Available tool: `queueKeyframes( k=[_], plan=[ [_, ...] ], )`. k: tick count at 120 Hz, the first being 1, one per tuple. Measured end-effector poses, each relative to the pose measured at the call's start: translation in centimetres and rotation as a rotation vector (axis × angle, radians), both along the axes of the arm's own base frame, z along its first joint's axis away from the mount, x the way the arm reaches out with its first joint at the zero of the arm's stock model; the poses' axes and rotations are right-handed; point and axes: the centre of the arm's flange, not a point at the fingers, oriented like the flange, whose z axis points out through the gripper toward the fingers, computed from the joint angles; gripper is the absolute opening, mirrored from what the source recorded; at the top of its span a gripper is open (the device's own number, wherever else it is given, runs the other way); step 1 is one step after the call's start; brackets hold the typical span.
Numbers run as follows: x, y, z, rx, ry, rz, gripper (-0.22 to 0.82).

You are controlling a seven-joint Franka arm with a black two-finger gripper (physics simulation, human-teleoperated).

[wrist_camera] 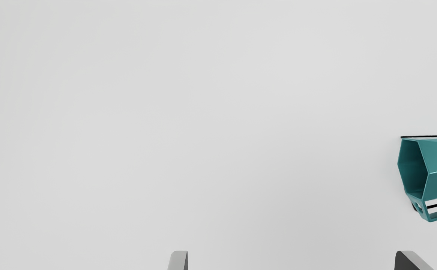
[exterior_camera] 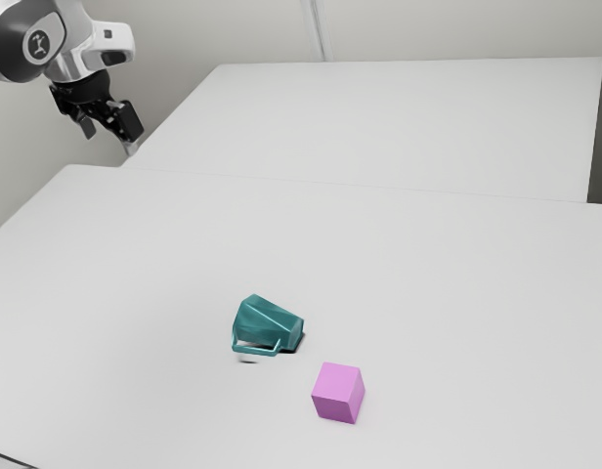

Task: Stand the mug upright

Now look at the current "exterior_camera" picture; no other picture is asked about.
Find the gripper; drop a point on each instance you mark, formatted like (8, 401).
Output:
(83, 95)

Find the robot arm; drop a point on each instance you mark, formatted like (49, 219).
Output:
(22, 44)

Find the teal faceted mug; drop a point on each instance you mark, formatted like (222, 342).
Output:
(267, 322)

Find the pink cube block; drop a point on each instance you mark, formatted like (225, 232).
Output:
(337, 392)

